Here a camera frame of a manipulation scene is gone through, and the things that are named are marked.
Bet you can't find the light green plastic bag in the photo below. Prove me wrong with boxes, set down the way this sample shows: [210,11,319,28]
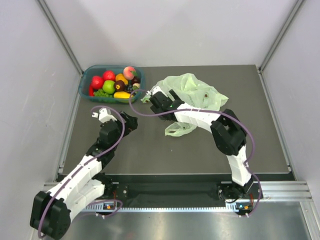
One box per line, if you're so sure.
[150,73,229,137]

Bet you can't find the dark purple fake mangosteen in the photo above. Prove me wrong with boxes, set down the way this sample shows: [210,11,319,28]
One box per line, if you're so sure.
[113,80,126,92]

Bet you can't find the pink fake peach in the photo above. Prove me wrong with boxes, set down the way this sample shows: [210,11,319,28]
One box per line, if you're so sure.
[123,66,138,80]

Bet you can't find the green fake apple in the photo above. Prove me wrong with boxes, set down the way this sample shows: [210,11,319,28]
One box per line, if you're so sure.
[102,80,115,95]

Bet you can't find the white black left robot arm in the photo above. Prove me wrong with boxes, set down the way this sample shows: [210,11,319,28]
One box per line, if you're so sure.
[29,107,138,240]

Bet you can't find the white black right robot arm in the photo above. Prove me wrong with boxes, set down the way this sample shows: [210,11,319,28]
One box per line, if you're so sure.
[147,86,254,203]

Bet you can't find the beige fake mushroom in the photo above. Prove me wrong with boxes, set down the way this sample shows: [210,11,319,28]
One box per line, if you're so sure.
[132,83,140,95]

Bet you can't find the yellow fake mango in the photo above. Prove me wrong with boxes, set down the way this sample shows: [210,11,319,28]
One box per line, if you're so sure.
[113,91,135,100]

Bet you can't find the dark fake plum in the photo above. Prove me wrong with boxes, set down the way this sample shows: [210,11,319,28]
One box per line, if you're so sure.
[131,76,141,85]

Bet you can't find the dark fake blueberries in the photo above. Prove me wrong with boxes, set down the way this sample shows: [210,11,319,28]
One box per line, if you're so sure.
[125,85,134,93]

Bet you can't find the green fake grapes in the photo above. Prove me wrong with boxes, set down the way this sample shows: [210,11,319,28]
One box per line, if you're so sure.
[93,89,113,98]

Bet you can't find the orange fake fruit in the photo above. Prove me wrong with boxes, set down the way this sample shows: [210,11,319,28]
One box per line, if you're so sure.
[115,73,129,85]

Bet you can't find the red fake chili pepper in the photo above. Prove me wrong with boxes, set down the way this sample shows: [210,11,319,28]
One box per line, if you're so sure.
[88,85,95,97]

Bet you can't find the red fake apple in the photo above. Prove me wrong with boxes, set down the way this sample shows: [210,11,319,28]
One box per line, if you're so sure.
[102,70,116,82]

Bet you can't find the teal plastic basket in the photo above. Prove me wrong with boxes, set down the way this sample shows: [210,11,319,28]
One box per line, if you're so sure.
[78,65,146,104]

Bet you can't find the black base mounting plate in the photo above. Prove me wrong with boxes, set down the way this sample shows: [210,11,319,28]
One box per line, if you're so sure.
[110,182,229,200]

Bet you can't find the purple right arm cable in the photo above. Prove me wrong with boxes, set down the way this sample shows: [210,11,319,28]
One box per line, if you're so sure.
[128,88,263,218]

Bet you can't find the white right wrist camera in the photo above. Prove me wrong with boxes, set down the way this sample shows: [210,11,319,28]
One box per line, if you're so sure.
[145,86,168,98]

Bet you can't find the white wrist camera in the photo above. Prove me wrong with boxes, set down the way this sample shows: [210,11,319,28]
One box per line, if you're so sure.
[91,107,117,124]
[145,86,168,98]

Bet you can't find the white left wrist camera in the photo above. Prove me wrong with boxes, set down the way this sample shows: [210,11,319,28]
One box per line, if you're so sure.
[91,107,117,124]

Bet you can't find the grey slotted cable duct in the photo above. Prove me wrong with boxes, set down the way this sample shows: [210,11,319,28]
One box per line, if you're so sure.
[84,201,251,213]

